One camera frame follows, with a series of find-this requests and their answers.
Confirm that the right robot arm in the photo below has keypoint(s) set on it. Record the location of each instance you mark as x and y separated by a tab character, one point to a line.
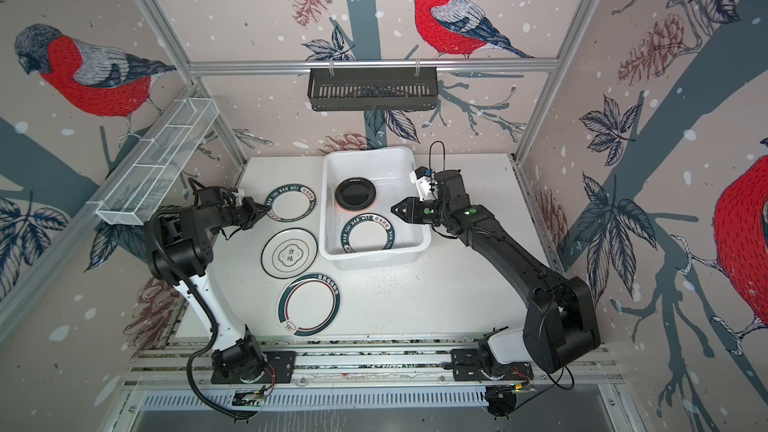
560	324

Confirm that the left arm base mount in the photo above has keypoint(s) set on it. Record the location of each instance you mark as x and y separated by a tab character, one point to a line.
235	367

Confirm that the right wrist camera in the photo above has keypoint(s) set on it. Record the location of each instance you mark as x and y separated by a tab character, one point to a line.
422	179

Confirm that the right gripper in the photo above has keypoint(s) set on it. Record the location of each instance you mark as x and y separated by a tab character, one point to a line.
414	211

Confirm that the white plate black line pattern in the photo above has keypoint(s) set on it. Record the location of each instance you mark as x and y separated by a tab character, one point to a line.
289	253

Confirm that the white wire mesh basket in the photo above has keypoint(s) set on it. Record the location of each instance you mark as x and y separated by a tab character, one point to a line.
141	190

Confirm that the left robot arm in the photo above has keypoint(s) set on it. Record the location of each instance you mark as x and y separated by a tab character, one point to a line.
179	249

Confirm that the white plate green red rim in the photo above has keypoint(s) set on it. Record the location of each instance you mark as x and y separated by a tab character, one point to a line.
308	305

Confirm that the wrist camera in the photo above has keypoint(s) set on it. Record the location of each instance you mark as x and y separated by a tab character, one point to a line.
237	196
422	179

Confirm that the orange plate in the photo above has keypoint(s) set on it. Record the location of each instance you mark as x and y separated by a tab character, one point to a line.
354	202

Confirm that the white plate dark lettered rim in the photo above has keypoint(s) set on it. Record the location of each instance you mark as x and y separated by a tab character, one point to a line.
291	203

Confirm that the black wall basket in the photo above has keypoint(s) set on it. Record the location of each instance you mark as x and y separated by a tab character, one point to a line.
373	89

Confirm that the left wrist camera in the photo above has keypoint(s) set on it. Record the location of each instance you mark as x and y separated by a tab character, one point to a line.
237	196

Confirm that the white plastic bin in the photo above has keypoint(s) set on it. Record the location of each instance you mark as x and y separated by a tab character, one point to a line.
388	169

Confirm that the white plate green lettered rim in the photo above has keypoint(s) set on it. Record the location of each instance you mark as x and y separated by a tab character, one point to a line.
367	232

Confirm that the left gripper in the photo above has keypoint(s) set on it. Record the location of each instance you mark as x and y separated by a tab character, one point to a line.
252	214

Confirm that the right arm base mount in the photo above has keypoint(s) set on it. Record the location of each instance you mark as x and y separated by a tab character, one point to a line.
469	365

